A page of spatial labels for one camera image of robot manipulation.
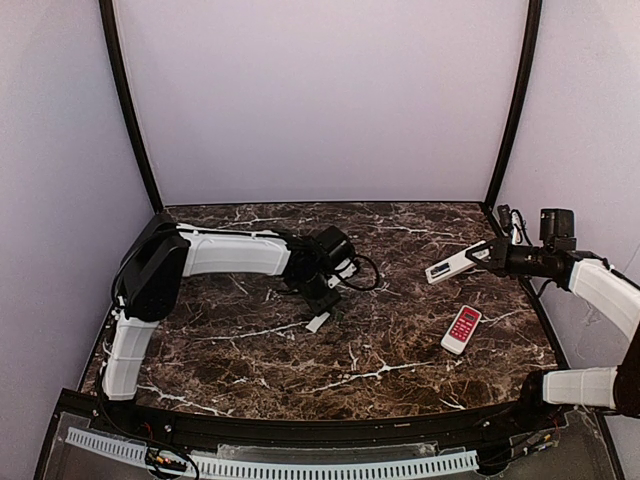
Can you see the red white remote control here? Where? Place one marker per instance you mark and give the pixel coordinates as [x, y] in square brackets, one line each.
[462, 328]

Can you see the white air conditioner remote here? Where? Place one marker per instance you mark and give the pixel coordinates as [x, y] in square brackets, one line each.
[451, 266]

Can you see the white slotted cable duct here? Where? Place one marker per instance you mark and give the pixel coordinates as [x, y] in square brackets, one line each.
[239, 462]

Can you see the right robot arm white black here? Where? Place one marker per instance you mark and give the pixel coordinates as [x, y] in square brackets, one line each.
[591, 278]

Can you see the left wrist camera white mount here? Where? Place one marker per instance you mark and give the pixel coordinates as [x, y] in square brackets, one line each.
[345, 270]

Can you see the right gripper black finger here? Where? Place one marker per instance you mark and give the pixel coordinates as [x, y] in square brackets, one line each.
[495, 268]
[480, 252]

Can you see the left black frame post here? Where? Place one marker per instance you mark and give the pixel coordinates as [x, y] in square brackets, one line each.
[117, 64]

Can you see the white battery cover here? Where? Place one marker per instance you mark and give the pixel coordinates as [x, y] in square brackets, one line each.
[317, 322]

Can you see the black frame post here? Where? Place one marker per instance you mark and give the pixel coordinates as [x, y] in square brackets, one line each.
[117, 64]
[525, 65]

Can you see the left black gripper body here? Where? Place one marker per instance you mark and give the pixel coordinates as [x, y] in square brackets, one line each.
[323, 303]

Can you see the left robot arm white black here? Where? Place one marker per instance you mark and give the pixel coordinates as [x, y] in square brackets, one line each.
[146, 286]

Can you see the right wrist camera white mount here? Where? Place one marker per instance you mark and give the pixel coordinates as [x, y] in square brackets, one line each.
[512, 224]

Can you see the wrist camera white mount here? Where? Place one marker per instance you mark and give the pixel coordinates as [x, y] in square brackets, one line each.
[345, 270]
[512, 224]

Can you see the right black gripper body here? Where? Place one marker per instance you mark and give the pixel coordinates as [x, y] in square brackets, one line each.
[498, 255]

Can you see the right black frame post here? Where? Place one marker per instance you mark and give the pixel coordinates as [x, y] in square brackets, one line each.
[525, 65]

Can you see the black front rail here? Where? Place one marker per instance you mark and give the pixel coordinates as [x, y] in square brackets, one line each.
[465, 428]

